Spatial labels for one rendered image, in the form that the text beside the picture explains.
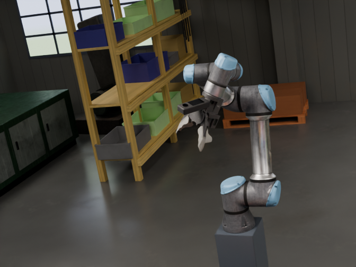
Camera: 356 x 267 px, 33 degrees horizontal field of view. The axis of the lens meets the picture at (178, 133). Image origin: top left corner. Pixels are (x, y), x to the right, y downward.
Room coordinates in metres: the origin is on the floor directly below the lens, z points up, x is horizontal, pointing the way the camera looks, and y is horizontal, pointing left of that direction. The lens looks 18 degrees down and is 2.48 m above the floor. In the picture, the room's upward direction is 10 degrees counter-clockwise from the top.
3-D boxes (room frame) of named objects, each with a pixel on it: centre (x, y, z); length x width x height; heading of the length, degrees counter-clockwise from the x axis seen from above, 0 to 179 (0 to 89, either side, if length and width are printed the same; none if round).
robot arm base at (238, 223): (2.46, -0.21, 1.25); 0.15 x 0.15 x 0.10
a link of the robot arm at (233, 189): (2.45, -0.21, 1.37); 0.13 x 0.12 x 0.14; 67
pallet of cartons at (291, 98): (7.73, -1.24, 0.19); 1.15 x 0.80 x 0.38; 65
